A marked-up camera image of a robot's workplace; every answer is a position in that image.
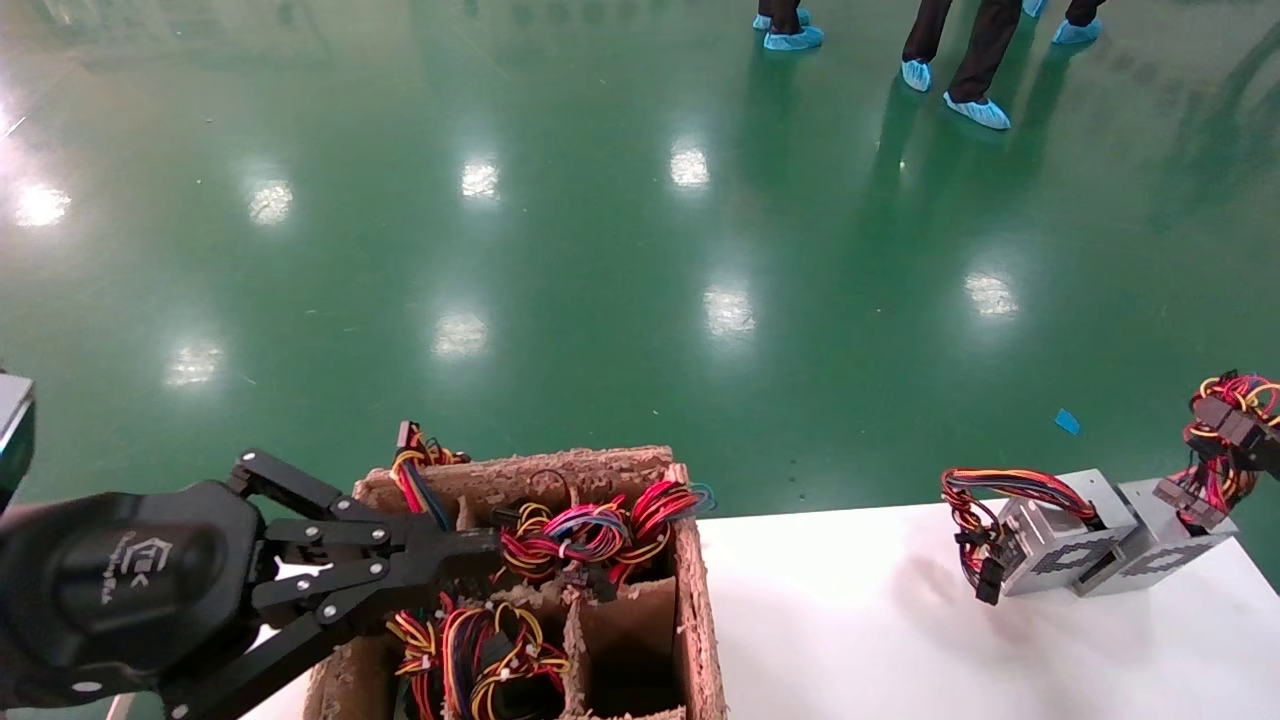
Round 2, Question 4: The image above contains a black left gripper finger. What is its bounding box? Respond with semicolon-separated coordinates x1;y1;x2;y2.
228;450;503;563

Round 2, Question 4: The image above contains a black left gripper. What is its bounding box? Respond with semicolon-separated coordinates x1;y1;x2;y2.
0;480;501;720

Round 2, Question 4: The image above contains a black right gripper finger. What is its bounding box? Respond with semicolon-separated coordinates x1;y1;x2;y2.
1195;397;1280;478

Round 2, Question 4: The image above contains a silver power supply with wires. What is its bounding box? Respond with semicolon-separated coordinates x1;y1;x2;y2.
1075;372;1280;599
940;467;1139;607

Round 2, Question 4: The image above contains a brown cardboard divider box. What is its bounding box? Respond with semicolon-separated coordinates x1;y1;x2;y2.
305;447;728;720

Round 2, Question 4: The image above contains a red yellow blue wire bundle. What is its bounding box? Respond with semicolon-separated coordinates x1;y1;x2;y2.
390;420;469;531

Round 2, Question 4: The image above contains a red blue purple wire bundle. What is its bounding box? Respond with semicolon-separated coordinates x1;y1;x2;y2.
495;480;717;601

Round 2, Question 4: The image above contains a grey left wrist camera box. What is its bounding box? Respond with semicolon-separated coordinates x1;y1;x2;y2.
0;372;37;511

